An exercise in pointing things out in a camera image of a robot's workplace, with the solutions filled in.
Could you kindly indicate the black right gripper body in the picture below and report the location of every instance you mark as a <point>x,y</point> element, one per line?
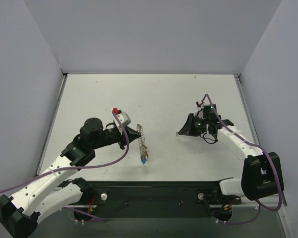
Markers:
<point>192,124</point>

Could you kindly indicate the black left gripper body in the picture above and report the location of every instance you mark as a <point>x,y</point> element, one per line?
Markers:
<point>125,136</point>

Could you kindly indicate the steel key organiser ring disc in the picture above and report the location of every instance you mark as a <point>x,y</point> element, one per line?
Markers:
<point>141,142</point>

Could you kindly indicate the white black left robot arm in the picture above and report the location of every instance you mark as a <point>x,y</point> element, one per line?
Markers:
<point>23,211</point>

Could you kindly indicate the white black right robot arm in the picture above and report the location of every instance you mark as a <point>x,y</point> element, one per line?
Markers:
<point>258,179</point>

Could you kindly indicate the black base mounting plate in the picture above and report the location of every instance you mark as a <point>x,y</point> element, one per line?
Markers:
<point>139,211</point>

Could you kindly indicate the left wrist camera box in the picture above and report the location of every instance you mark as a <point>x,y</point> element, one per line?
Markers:
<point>120,118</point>

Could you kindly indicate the aluminium front rail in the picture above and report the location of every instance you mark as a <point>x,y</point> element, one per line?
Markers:
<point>82,193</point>

